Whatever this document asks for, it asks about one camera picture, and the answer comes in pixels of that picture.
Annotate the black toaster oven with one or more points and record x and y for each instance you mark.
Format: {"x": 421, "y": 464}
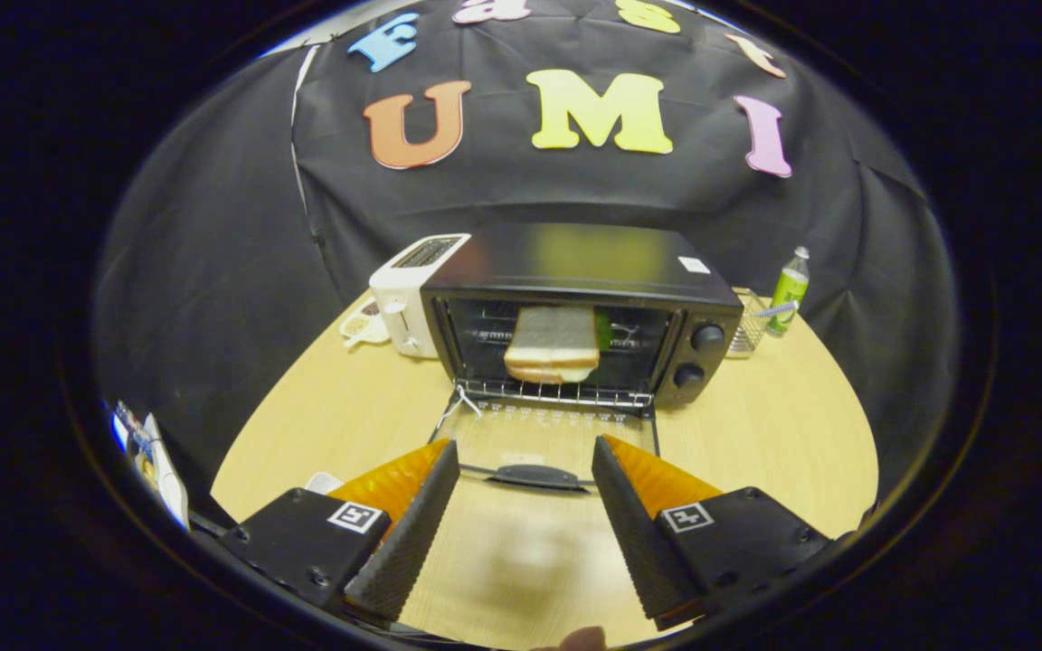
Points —
{"x": 575, "y": 258}

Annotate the blue white striped straw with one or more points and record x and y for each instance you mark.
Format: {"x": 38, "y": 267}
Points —
{"x": 779, "y": 309}

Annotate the toast sandwich with lettuce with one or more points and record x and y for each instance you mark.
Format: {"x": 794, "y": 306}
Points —
{"x": 553, "y": 344}

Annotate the black backdrop cloth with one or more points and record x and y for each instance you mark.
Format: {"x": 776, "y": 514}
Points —
{"x": 213, "y": 271}

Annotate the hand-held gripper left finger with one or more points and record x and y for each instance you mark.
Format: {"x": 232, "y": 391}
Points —
{"x": 408, "y": 542}

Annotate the green drink bottle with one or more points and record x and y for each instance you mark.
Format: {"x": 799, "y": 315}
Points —
{"x": 788, "y": 294}

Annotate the white plastic food tray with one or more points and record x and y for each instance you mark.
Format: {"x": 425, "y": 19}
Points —
{"x": 324, "y": 483}

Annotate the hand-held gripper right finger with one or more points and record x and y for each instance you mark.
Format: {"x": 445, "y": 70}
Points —
{"x": 639, "y": 538}

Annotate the white pop-up toaster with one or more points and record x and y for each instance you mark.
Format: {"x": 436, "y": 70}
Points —
{"x": 403, "y": 307}

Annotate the small white dish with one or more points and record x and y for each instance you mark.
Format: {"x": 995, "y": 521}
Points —
{"x": 363, "y": 324}

